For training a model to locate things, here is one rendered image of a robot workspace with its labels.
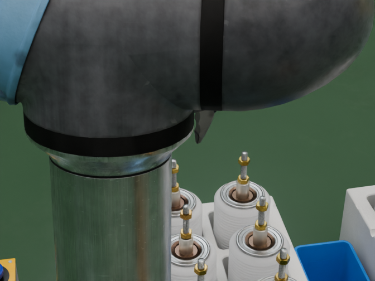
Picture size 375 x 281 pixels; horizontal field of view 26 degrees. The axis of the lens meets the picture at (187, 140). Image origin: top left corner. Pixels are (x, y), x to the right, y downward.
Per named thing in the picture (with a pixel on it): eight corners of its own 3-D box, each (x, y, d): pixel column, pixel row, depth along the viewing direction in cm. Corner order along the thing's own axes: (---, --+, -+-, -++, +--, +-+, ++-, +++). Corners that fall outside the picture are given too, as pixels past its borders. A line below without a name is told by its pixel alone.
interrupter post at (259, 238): (254, 248, 127) (255, 232, 125) (250, 238, 129) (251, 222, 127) (268, 246, 128) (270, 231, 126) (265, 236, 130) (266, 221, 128)
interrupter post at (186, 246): (190, 245, 128) (190, 228, 126) (196, 254, 126) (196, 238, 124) (176, 248, 127) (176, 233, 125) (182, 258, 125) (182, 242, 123)
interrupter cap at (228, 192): (261, 182, 141) (261, 178, 141) (267, 209, 135) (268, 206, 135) (217, 183, 141) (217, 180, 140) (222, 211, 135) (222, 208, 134)
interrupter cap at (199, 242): (197, 230, 131) (197, 227, 130) (218, 260, 125) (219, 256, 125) (154, 243, 128) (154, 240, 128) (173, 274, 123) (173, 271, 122)
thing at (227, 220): (260, 253, 152) (266, 177, 142) (268, 290, 144) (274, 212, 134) (210, 255, 152) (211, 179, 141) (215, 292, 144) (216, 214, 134)
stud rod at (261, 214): (258, 237, 127) (260, 199, 123) (256, 232, 128) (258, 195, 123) (264, 236, 127) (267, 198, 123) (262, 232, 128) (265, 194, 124)
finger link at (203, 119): (203, 119, 120) (195, 67, 114) (219, 140, 115) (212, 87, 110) (184, 126, 119) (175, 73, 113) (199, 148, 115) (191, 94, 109)
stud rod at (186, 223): (190, 242, 126) (190, 204, 121) (187, 246, 125) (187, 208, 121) (185, 240, 126) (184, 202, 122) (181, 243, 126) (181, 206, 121)
